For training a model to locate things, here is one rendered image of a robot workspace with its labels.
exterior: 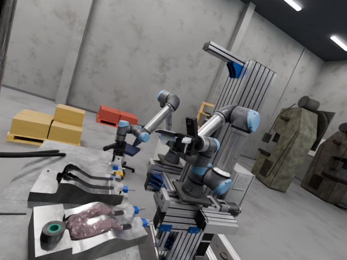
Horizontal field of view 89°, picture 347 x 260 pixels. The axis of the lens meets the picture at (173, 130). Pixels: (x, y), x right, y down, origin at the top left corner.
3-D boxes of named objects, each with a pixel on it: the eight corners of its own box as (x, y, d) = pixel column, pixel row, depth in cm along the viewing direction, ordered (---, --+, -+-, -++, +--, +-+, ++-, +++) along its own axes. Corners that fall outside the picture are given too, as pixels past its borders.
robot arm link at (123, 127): (131, 123, 135) (122, 121, 129) (128, 136, 136) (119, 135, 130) (126, 120, 140) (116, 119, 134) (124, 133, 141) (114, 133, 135)
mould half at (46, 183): (116, 184, 139) (122, 169, 137) (120, 207, 116) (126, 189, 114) (42, 176, 118) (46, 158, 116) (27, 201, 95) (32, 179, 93)
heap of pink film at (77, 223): (113, 209, 104) (116, 197, 103) (125, 232, 91) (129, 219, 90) (63, 216, 86) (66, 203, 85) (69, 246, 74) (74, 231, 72)
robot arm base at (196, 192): (196, 187, 131) (201, 175, 129) (205, 199, 117) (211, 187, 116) (178, 183, 125) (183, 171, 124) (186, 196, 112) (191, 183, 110)
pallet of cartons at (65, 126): (84, 139, 407) (93, 112, 396) (76, 155, 323) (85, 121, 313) (24, 124, 366) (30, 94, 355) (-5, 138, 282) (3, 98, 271)
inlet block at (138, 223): (149, 221, 110) (152, 213, 109) (153, 227, 106) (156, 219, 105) (130, 225, 101) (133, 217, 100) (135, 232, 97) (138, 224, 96)
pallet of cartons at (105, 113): (132, 126, 708) (137, 115, 700) (135, 133, 617) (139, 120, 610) (96, 115, 657) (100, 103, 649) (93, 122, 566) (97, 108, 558)
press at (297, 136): (237, 167, 679) (273, 90, 628) (262, 174, 731) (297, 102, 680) (269, 191, 540) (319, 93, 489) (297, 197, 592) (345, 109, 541)
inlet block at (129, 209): (141, 209, 118) (143, 202, 117) (144, 214, 114) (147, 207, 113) (123, 212, 109) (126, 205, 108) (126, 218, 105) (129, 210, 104)
